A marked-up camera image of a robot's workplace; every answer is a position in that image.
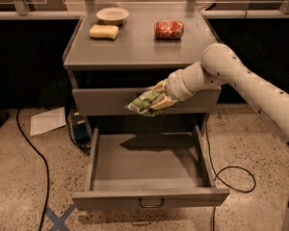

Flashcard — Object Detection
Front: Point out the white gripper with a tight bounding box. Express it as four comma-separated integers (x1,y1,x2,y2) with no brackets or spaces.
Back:
149,69,193,110

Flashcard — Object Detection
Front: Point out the green jalapeno chip bag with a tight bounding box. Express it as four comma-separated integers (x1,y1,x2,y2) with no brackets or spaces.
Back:
125,90,164,117

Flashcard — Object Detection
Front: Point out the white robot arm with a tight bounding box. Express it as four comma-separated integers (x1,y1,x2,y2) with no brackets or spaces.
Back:
150,43,289,148

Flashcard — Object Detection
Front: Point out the closed top drawer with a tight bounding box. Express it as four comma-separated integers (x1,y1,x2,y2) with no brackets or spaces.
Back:
72,88,222,116

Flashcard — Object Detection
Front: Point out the red chip bag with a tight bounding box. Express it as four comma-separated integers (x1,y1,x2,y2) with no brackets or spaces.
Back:
154,20,184,39

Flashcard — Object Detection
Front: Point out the grey drawer cabinet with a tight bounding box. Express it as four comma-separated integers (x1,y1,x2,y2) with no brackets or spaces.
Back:
64,2,218,133

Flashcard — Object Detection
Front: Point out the open middle drawer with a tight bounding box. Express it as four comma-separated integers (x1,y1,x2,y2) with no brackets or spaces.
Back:
72,125,229,211

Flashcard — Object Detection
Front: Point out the yellow sponge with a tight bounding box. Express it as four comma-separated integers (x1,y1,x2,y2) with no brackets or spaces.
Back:
89,24,119,39

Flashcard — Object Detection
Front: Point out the white bowl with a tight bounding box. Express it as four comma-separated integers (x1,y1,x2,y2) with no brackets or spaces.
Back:
96,8,129,25

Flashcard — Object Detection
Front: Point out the white paper sheet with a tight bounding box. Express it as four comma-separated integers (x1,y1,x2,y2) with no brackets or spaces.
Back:
30,107,66,136

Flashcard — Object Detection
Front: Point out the blue floor tape cross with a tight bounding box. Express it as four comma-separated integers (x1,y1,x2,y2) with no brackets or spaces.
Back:
45,204,76,231

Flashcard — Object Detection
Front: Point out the black cable right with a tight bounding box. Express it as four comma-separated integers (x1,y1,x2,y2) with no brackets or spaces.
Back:
204,125,257,231

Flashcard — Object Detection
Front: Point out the black cable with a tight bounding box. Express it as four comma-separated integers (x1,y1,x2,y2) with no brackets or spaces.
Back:
15,106,51,231
204,125,257,231

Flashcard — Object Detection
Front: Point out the black cable left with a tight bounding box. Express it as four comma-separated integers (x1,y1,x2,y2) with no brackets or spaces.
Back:
15,106,51,231

